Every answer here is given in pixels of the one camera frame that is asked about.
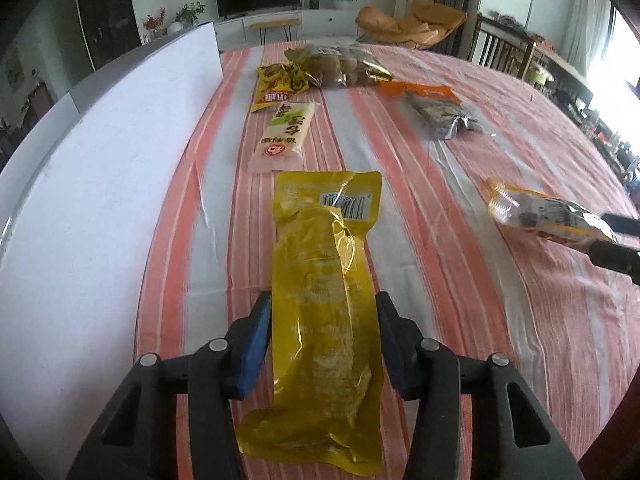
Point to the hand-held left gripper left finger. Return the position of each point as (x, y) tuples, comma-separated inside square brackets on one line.
[(255, 345)]

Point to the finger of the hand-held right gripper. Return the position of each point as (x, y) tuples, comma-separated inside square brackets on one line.
[(615, 256), (625, 225)]

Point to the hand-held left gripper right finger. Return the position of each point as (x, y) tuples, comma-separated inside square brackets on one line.
[(395, 350)]

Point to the long yellow snack packet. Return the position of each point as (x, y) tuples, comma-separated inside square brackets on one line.
[(320, 310)]

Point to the orange yellow snack packet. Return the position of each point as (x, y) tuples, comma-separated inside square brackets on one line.
[(545, 215)]

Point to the white and green snack packet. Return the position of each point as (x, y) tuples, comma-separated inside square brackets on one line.
[(285, 135)]

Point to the orange packet of dark snacks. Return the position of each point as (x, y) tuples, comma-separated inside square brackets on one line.
[(435, 110)]

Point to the white cardboard box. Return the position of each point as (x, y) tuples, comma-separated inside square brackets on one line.
[(100, 185)]

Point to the yellow packet with red label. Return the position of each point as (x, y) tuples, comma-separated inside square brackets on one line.
[(277, 85)]

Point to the clear bag of brown balls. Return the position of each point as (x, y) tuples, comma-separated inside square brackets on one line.
[(340, 65)]

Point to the row of bottles and packets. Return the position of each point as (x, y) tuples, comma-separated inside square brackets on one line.
[(607, 135)]

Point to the orange striped tablecloth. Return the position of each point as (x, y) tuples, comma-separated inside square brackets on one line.
[(450, 270)]

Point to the bright window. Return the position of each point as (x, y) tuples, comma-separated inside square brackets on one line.
[(627, 50)]

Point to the wooden side table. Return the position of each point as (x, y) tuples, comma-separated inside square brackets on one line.
[(555, 57)]

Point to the white curtain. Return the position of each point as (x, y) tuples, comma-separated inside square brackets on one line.
[(590, 15)]

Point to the dark wooden chair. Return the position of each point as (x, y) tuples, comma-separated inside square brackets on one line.
[(500, 49)]

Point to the orange lounge chair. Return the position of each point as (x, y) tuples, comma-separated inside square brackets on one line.
[(405, 24)]

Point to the wooden bench with metal legs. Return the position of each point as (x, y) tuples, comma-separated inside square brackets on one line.
[(274, 23)]

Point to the white round vase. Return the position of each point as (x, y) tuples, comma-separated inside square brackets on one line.
[(175, 27)]

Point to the white television cabinet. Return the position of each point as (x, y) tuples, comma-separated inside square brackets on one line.
[(330, 20)]

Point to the red flower bouquet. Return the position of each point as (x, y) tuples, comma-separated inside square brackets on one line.
[(155, 22)]

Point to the leafy plant in vase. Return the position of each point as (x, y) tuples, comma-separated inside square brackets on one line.
[(191, 11)]

